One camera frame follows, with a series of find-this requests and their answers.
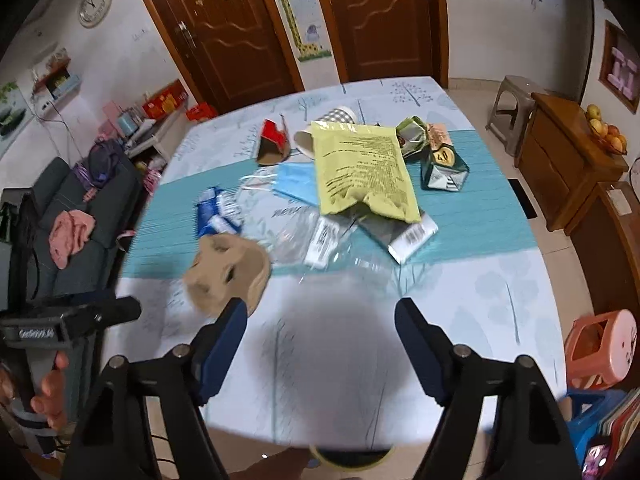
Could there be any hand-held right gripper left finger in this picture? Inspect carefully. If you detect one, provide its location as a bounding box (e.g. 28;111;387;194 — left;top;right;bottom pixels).
60;297;249;480

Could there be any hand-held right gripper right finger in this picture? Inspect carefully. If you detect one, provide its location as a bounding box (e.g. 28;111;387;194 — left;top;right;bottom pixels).
394;297;584;480

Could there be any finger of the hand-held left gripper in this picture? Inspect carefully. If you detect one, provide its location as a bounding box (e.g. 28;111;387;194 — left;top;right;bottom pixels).
62;296;143;342

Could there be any brown paper bag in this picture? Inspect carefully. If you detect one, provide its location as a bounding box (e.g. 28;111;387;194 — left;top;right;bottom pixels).
181;234;273;318

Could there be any green drink carton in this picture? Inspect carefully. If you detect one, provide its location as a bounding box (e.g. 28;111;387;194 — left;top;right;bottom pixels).
419;145;471;193

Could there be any grey checkered paper cup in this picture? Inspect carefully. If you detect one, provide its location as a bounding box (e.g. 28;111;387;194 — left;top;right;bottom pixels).
315;105;357;126

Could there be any person's left hand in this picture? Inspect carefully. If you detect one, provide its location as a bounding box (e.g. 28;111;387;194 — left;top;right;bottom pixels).
0;352;69;432

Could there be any pink cloth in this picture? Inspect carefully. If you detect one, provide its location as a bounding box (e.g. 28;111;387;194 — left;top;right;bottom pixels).
48;209;97;270

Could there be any grey mailer bag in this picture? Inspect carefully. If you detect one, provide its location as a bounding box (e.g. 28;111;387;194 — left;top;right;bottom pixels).
350;205;438;265

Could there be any round yellow-rimmed bin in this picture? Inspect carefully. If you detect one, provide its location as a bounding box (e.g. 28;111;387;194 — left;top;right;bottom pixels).
309;446;392;468

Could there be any dark grey sofa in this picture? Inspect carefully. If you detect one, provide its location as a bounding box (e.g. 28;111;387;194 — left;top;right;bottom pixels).
0;140;146;311

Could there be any clear printed plastic bag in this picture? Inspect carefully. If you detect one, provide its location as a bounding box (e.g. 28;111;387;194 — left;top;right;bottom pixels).
235;167;396;281

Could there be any blue snack wrapper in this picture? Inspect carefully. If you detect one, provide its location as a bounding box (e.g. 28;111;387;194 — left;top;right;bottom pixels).
194;186;246;240

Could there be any purple bag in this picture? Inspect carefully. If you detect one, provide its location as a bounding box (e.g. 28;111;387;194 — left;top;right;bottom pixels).
75;137;126;196

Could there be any teal table mat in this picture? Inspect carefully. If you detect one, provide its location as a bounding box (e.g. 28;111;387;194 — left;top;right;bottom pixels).
120;127;543;278

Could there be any blue plastic stool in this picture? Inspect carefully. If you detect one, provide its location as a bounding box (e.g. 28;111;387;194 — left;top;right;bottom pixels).
560;387;626;468

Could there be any white low table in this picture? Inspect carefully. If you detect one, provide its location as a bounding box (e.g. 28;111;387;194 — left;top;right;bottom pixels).
125;110;186;161

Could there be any pink plastic stool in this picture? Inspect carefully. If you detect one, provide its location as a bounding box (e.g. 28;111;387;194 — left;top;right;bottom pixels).
564;309;640;391

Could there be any black floor mat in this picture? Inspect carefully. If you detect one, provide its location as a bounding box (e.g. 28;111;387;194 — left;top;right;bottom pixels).
507;178;538;219

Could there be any blue face mask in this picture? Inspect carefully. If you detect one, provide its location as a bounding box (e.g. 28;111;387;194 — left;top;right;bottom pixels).
272;162;321;206

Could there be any yellow mailer bag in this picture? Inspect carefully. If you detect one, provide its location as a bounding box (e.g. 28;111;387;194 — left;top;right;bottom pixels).
310;120;422;225

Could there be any stack of books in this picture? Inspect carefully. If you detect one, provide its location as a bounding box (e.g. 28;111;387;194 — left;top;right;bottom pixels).
600;395;640;461

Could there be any red cardboard box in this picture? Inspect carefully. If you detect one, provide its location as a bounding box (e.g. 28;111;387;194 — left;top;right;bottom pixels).
256;119;292;167

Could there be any tall wooden cabinet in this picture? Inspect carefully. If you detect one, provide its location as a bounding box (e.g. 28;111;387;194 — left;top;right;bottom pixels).
570;180;640;321

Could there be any brown snack packet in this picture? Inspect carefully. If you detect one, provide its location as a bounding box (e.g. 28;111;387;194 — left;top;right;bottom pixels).
425;124;453;153

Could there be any green snack packet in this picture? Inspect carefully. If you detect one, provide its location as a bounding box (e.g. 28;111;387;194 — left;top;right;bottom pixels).
396;116;431;161

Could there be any red gift box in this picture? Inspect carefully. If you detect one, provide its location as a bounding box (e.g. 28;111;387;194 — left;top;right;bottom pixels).
142;80;188;120

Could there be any red bag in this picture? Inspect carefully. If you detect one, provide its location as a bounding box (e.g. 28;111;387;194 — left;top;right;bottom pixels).
186;102;218;122

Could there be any white paper cup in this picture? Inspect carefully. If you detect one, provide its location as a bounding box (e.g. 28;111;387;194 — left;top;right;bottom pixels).
292;129;317;161

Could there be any low wooden cabinet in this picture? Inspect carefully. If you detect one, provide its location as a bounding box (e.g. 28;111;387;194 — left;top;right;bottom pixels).
515;92;630;233

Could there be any grey plastic stool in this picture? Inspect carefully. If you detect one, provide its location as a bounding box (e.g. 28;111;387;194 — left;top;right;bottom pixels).
485;75;546;156

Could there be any bowl of fruit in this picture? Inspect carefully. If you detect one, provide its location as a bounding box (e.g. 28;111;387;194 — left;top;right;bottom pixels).
585;104;628;156

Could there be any brown door with stickers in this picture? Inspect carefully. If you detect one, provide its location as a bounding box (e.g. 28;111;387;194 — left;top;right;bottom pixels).
125;0;306;113

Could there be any plain brown wooden door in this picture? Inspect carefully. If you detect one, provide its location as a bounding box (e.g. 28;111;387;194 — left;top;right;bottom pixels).
306;0;450;86

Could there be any giraffe height chart poster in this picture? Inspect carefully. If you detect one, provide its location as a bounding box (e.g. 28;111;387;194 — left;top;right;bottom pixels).
262;0;333;63

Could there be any green landscape wall painting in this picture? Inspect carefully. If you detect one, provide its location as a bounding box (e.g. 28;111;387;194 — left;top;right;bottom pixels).
0;80;36;158

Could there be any wall shelf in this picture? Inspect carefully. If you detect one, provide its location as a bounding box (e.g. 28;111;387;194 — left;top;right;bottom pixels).
31;49;82;101

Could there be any round wall clock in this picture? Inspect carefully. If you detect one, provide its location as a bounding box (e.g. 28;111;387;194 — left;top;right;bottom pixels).
77;0;113;28

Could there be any framed wall picture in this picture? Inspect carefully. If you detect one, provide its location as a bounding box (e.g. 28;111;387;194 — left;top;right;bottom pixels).
598;20;640;113

